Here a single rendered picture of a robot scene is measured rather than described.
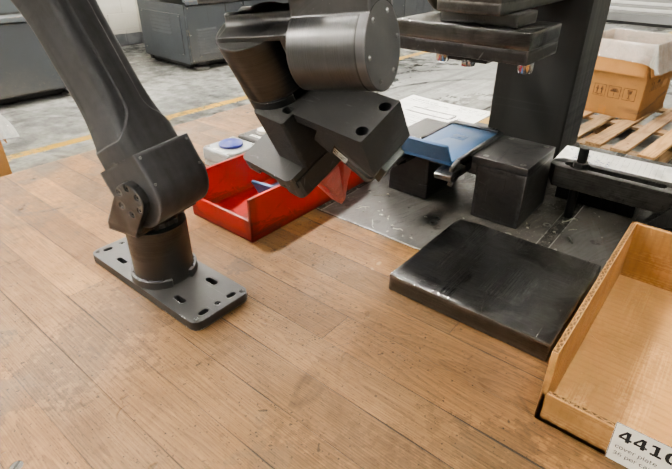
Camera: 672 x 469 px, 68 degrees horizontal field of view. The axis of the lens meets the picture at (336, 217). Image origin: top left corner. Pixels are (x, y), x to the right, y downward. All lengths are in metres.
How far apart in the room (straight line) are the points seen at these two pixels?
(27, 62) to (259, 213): 4.49
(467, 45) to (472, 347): 0.35
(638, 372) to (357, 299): 0.26
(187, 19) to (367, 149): 5.32
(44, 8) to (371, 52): 0.30
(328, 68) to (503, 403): 0.30
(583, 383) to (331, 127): 0.30
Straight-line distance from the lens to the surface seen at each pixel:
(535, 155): 0.70
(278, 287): 0.55
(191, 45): 5.67
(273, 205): 0.64
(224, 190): 0.73
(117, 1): 7.48
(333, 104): 0.37
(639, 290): 0.63
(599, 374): 0.50
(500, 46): 0.64
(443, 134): 0.73
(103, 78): 0.50
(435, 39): 0.67
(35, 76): 5.06
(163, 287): 0.56
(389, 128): 0.35
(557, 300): 0.54
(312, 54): 0.34
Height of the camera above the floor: 1.23
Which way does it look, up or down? 29 degrees down
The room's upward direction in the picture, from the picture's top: straight up
